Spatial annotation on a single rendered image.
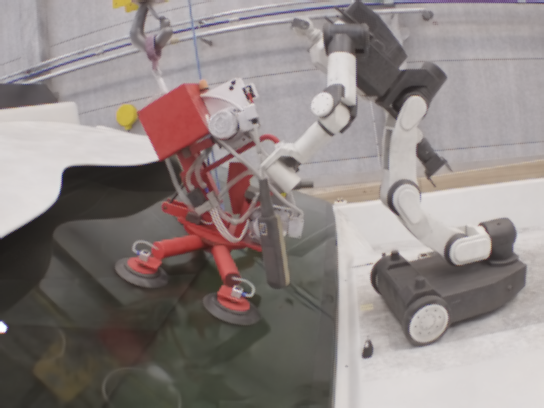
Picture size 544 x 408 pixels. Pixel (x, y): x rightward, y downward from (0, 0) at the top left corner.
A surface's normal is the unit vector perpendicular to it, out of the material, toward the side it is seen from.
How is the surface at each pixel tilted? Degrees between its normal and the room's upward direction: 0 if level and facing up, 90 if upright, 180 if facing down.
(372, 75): 99
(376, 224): 90
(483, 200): 90
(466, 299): 90
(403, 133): 90
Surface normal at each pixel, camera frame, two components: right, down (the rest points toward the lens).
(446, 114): -0.11, 0.22
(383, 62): 0.19, 0.33
